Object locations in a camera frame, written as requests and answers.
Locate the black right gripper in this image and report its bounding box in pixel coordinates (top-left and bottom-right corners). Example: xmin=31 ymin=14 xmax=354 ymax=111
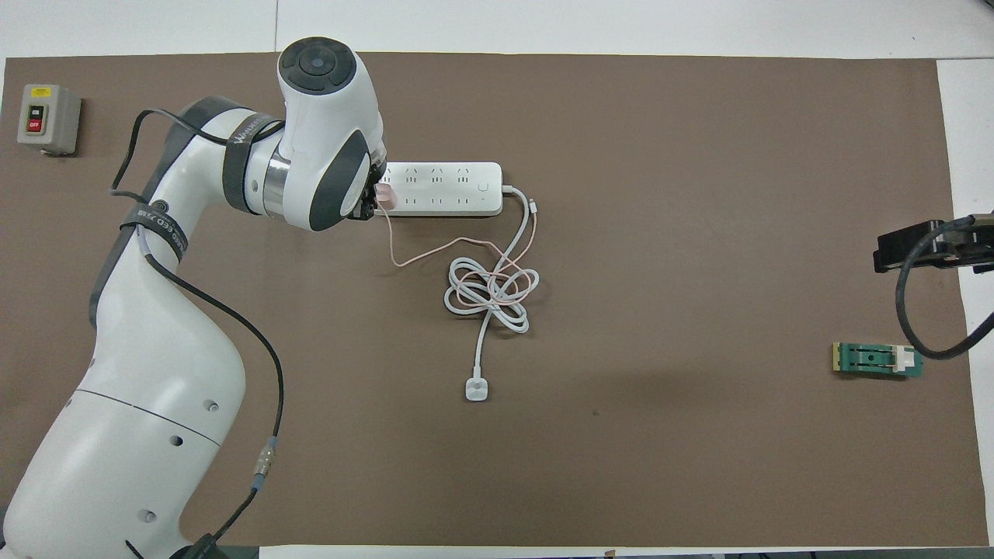
xmin=873 ymin=210 xmax=994 ymax=275

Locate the thin pink charging cable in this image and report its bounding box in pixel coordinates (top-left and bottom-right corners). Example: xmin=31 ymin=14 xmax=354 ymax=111
xmin=381 ymin=200 xmax=540 ymax=311

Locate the white power strip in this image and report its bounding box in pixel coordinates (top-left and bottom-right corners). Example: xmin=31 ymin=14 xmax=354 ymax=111
xmin=381 ymin=161 xmax=504 ymax=217

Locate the brown table mat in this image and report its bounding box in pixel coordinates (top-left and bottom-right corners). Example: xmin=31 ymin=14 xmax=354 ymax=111
xmin=0 ymin=52 xmax=991 ymax=548

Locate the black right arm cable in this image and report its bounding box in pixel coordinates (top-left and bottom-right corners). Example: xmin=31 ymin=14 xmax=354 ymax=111
xmin=895 ymin=217 xmax=994 ymax=359

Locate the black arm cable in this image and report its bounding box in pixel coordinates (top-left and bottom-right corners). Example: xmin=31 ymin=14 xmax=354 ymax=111
xmin=111 ymin=109 xmax=285 ymax=559
xmin=895 ymin=217 xmax=994 ymax=359

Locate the green knife switch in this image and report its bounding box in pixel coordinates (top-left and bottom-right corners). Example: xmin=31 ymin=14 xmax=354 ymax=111
xmin=832 ymin=342 xmax=925 ymax=379

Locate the white power strip cord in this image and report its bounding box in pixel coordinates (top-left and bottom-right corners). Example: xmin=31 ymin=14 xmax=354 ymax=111
xmin=444 ymin=185 xmax=541 ymax=402

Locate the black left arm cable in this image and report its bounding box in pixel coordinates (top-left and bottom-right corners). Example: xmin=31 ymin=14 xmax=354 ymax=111
xmin=111 ymin=109 xmax=285 ymax=559

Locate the grey on-off switch box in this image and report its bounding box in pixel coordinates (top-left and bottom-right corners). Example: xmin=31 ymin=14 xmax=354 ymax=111
xmin=17 ymin=84 xmax=82 ymax=156

